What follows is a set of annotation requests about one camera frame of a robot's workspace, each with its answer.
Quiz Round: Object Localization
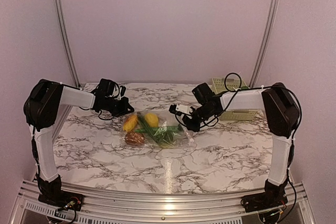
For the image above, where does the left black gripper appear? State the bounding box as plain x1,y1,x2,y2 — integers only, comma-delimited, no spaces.
104,96,134,117

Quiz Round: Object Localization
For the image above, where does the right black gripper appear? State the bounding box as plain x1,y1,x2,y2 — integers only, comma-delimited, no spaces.
178,105,216,132

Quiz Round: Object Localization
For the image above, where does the fake green leafy vegetable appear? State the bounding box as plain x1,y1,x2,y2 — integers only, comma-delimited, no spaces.
134,125,181,144

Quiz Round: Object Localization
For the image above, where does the clear zip top bag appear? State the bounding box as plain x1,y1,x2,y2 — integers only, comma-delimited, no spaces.
120,111,195,149

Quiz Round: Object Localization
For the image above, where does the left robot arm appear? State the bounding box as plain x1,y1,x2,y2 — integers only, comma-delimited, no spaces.
24,79,134,212

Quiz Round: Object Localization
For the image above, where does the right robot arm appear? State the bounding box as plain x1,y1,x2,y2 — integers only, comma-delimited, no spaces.
169,82,302,212

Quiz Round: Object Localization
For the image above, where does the fake yellow pepper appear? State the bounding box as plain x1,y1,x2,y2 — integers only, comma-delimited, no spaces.
144,113,159,127

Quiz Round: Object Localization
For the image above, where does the fake green cucumber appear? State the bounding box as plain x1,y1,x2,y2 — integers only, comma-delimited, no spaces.
137,112,160,145

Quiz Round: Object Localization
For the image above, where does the pale green plastic basket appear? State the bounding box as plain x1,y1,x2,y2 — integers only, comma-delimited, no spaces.
211,77,258,122

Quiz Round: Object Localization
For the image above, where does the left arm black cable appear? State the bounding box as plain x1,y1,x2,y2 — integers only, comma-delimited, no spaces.
76,79,127,121

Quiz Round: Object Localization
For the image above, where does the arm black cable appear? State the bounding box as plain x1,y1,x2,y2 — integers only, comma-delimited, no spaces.
175,72,301,135
76,79,127,121

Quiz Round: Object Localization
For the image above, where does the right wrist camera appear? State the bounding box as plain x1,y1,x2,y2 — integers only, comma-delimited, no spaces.
169,104,192,116

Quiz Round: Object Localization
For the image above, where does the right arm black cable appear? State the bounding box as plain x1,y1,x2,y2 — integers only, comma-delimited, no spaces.
175,72,301,135

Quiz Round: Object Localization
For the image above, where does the front aluminium rail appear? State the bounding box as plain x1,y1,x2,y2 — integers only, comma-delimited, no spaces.
10,179,316,224

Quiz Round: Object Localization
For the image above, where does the left aluminium frame post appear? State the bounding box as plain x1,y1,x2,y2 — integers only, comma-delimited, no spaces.
54,0,80,87

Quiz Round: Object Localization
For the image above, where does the aluminium frame post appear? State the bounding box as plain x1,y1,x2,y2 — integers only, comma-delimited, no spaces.
54,0,80,87
249,0,279,87

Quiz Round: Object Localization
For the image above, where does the right aluminium frame post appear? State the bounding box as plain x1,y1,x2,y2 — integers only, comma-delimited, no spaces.
249,0,279,87

